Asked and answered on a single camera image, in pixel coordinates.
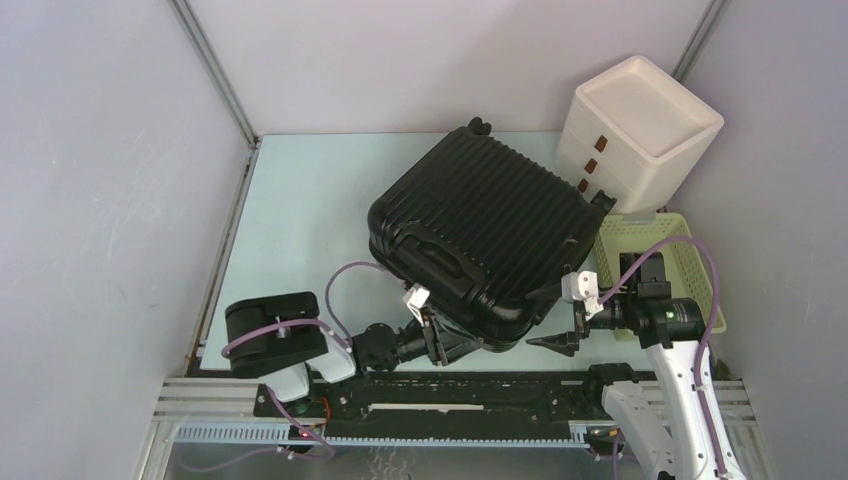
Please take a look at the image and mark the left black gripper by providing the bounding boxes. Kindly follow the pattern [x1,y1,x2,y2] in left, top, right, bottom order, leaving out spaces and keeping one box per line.
[372,306,480,372]

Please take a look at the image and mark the black ribbed hard-shell suitcase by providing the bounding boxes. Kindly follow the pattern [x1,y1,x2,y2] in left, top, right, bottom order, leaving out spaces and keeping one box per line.
[367,118,616,352]

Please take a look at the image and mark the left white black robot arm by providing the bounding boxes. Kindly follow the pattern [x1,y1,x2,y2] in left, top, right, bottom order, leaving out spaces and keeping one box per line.
[221,285,481,417]

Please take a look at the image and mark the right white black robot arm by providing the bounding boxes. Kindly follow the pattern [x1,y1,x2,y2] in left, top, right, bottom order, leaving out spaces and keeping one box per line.
[531,251,745,479]

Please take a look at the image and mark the pale yellow perforated basket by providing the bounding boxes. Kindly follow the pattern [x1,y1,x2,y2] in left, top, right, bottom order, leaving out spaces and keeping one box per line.
[593,213,713,315]

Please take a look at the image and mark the white stacked drawer unit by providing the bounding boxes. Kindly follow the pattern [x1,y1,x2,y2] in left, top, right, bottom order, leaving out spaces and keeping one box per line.
[554,55,724,214]

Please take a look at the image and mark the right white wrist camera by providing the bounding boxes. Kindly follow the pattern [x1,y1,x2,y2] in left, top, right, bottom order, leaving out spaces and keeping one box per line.
[561,270,603,321]

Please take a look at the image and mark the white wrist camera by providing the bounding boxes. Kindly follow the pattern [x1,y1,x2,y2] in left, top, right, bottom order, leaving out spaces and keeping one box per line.
[402,283,430,326]
[561,270,603,321]

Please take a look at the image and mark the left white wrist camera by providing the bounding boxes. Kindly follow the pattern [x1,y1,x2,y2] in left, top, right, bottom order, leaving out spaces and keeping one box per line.
[402,283,430,326]

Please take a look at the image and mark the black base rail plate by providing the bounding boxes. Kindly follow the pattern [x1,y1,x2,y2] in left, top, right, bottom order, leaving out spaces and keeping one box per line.
[287,364,656,443]

